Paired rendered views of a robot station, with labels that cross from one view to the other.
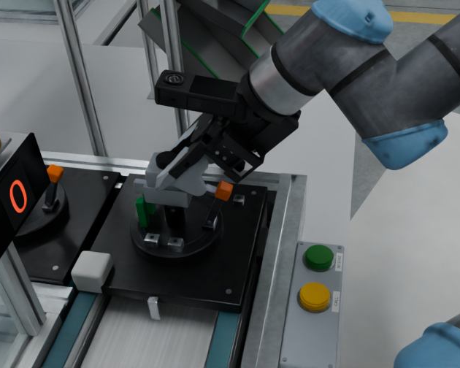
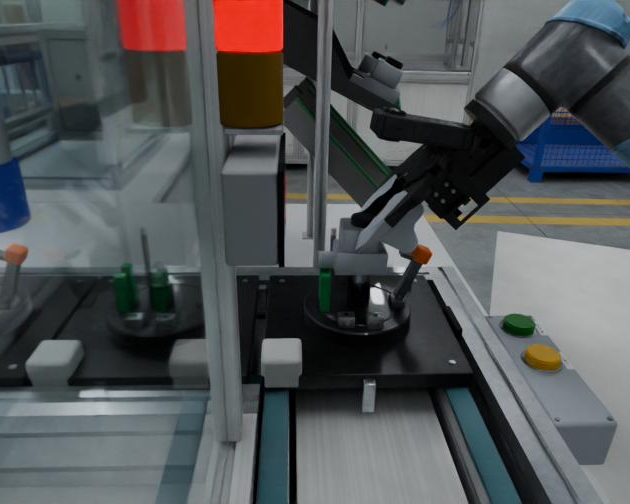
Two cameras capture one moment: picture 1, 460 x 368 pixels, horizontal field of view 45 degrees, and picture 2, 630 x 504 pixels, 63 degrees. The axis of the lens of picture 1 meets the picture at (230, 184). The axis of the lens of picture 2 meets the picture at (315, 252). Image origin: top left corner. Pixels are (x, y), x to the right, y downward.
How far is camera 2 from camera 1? 40 cm
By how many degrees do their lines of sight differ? 22
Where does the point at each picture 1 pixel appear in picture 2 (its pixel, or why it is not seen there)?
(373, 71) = not seen: outside the picture
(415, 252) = (567, 335)
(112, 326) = (313, 430)
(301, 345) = (562, 403)
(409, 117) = not seen: outside the picture
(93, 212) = (249, 310)
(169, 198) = (365, 264)
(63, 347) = (276, 452)
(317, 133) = not seen: hidden behind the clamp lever
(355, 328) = not seen: hidden behind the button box
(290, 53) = (539, 62)
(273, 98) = (518, 114)
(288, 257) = (486, 329)
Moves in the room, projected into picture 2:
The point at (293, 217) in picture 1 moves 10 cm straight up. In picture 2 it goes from (464, 298) to (475, 235)
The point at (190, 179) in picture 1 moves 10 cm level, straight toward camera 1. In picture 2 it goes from (403, 231) to (455, 268)
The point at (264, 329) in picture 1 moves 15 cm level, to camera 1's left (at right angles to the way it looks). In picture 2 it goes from (509, 396) to (385, 422)
